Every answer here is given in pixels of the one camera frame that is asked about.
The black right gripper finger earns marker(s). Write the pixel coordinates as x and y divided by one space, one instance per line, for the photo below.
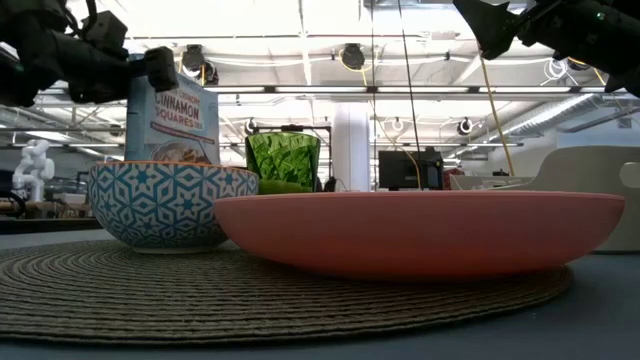
487 30

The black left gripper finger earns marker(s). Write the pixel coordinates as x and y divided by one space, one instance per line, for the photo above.
162 70

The cinnamon squares cereal box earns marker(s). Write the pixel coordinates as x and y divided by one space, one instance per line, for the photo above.
175 125

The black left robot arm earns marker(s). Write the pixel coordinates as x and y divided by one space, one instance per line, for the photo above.
25 50

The blue white patterned bowl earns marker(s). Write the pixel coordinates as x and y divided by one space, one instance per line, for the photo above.
165 205

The green faceted glass cup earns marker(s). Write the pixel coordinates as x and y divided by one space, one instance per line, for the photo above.
282 160

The black monitor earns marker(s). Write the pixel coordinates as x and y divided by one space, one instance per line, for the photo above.
400 170

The pink plate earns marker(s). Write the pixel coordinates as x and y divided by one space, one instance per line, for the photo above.
420 235

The round woven placemat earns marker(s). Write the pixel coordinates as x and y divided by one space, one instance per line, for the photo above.
150 295

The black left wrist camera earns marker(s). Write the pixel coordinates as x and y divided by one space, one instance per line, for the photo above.
105 30

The black table frame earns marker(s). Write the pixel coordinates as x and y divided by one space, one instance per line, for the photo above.
50 226

